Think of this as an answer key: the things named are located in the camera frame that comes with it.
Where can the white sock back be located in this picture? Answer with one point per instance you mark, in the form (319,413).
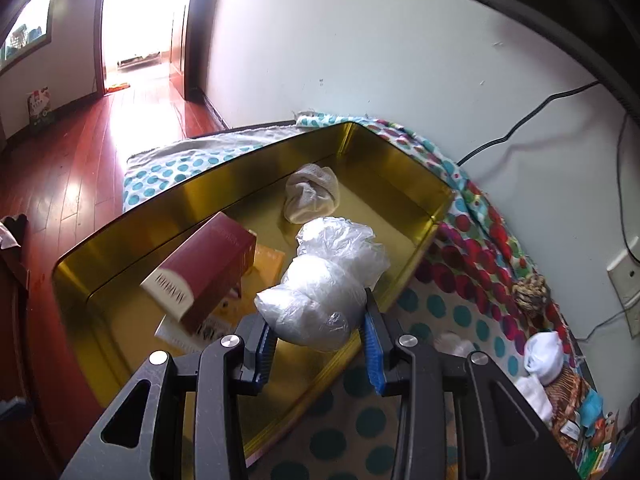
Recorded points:
(544,357)

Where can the brown snack bag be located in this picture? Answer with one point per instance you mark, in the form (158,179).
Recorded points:
(566,394)

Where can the white sock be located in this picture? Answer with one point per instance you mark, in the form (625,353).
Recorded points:
(533,391)
(544,357)

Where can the dark wooden door frame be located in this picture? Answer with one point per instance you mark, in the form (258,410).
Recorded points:
(191,37)

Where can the white power socket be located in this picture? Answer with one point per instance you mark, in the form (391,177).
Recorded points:
(623,273)

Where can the small box on floor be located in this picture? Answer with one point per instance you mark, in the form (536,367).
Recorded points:
(39,109)

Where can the beige sock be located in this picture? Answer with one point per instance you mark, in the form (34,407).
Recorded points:
(311,192)

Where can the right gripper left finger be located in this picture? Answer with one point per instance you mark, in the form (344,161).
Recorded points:
(259,345)

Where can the blue cloth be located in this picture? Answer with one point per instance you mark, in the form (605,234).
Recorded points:
(591,408)

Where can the gold interior tin box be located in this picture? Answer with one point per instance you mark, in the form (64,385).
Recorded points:
(156,398)

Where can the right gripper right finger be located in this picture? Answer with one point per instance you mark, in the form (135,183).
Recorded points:
(378,335)

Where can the red cigarette box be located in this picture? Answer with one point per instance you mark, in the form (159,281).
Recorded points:
(196,276)

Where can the clear plastic bag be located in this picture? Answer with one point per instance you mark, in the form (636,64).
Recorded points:
(320,299)
(453,345)

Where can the white sock front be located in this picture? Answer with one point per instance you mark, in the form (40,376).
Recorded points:
(533,391)

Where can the polka dot tablecloth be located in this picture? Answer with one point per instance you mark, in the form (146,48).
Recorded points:
(463,285)

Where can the yellow medicine box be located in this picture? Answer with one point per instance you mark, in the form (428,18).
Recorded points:
(225,317)

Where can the green red medicine box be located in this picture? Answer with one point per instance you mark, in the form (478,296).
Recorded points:
(594,461)

